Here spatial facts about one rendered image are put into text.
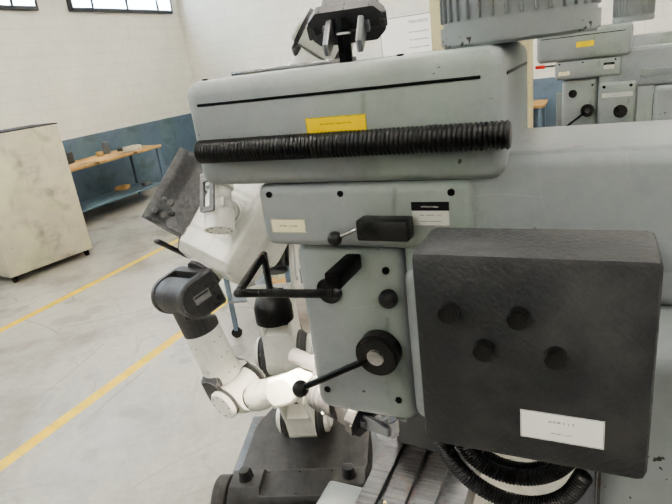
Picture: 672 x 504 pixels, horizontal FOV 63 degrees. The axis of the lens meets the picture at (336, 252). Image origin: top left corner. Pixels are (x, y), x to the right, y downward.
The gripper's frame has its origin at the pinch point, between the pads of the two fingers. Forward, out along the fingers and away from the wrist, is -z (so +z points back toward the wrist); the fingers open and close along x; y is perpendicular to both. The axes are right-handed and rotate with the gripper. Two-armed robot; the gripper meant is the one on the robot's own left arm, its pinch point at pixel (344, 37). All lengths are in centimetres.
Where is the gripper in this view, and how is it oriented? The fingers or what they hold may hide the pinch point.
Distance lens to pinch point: 88.5
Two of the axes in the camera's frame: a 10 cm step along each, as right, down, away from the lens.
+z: 1.0, -7.7, 6.3
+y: -2.0, -6.3, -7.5
